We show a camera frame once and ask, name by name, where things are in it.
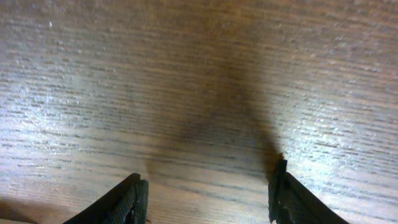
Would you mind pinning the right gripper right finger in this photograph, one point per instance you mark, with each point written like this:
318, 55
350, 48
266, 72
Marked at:
290, 202

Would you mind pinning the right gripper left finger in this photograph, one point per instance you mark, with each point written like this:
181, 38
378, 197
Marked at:
126, 203

